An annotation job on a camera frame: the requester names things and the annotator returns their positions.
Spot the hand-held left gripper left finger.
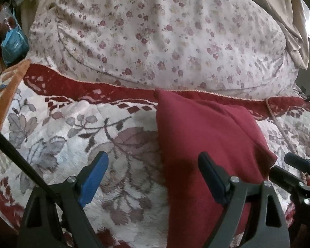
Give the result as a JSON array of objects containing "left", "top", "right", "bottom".
[{"left": 17, "top": 151, "right": 109, "bottom": 248}]

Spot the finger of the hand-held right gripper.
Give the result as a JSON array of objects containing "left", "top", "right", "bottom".
[
  {"left": 284, "top": 152, "right": 310, "bottom": 179},
  {"left": 270, "top": 165, "right": 310, "bottom": 204}
]

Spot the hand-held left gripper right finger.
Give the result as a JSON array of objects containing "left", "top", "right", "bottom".
[{"left": 198, "top": 152, "right": 291, "bottom": 248}]

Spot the dark red sweater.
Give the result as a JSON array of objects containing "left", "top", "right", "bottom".
[{"left": 154, "top": 89, "right": 278, "bottom": 248}]

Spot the leaf pattern blanket red border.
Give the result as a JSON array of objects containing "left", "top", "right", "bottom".
[{"left": 0, "top": 63, "right": 310, "bottom": 248}]

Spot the black rod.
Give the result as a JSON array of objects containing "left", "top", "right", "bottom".
[{"left": 0, "top": 123, "right": 61, "bottom": 204}]

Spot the beige cloth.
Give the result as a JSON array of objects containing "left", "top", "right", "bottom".
[{"left": 235, "top": 0, "right": 310, "bottom": 70}]

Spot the blue plastic bag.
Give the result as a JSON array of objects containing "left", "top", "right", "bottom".
[{"left": 0, "top": 26, "right": 30, "bottom": 66}]

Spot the floral print pillow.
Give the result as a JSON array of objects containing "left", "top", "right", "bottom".
[{"left": 28, "top": 0, "right": 300, "bottom": 101}]

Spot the clear plastic bag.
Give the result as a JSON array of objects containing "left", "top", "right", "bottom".
[{"left": 0, "top": 2, "right": 18, "bottom": 35}]

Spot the black cable tangle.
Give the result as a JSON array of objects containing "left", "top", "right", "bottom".
[{"left": 293, "top": 86, "right": 310, "bottom": 104}]

